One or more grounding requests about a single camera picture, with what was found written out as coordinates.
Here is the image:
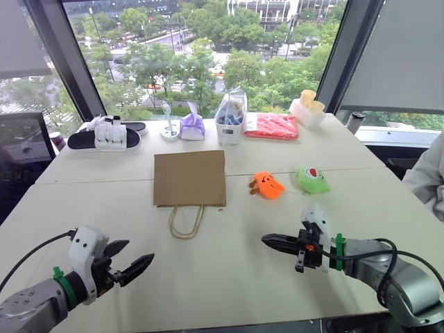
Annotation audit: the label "brown paper bag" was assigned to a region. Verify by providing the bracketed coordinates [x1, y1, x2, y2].
[153, 149, 228, 241]

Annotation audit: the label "red packet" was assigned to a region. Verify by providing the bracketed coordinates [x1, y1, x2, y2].
[244, 114, 300, 141]

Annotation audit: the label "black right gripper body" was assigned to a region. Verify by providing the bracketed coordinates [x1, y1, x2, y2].
[294, 226, 325, 273]

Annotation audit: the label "clear plastic bag blue items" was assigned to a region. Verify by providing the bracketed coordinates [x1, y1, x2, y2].
[216, 87, 248, 126]

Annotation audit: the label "grey tumbler with black lid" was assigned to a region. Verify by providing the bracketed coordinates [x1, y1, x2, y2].
[346, 111, 366, 135]

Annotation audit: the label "green toy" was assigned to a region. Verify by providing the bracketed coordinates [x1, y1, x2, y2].
[295, 166, 331, 196]

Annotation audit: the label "pale yellow cup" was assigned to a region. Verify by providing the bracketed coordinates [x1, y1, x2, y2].
[299, 89, 316, 107]
[308, 100, 326, 118]

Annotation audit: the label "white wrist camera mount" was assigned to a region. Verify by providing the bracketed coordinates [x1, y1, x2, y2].
[300, 203, 333, 273]
[66, 226, 110, 307]

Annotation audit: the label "person in grey clothes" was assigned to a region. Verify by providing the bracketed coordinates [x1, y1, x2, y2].
[402, 133, 444, 223]

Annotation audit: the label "black white slipper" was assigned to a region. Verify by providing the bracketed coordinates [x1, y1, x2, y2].
[78, 114, 148, 137]
[67, 122, 143, 153]

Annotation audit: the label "dark window frame pillar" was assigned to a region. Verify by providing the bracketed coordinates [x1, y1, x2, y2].
[24, 0, 108, 123]
[316, 0, 386, 114]

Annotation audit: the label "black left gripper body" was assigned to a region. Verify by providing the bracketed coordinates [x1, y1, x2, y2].
[90, 255, 127, 298]

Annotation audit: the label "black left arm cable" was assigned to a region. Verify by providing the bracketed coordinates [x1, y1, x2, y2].
[0, 230, 77, 289]

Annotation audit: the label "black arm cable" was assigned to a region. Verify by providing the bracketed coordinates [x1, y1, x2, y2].
[0, 230, 77, 289]
[322, 237, 444, 307]

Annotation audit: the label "white cup holder tray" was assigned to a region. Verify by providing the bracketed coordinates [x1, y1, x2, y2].
[289, 98, 325, 128]

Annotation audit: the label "red white cup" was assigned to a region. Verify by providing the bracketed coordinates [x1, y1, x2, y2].
[49, 131, 67, 153]

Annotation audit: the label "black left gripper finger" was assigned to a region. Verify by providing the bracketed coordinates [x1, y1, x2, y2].
[111, 253, 155, 288]
[104, 239, 130, 259]

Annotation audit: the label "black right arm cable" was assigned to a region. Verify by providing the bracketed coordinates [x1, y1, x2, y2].
[322, 237, 444, 307]

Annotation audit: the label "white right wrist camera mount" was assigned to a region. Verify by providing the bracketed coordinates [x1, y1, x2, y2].
[300, 203, 333, 273]

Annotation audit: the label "orange toy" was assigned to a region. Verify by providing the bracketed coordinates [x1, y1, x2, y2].
[248, 171, 287, 201]

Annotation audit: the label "dark chair seat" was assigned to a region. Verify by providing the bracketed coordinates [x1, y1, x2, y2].
[386, 157, 421, 180]

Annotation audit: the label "grey roller blind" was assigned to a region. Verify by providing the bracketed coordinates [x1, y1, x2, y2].
[341, 0, 444, 115]
[0, 0, 53, 80]

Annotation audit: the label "purple pouch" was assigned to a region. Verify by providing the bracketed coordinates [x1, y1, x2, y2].
[178, 111, 206, 142]

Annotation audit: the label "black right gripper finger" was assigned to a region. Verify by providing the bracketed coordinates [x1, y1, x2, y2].
[261, 233, 300, 246]
[264, 241, 300, 257]

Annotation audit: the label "white clear stand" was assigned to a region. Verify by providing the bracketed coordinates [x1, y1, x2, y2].
[160, 101, 180, 142]

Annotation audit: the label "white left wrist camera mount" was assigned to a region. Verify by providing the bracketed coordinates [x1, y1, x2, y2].
[66, 226, 110, 307]

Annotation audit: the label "white storage basket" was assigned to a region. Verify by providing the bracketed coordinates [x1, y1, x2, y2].
[214, 116, 246, 146]

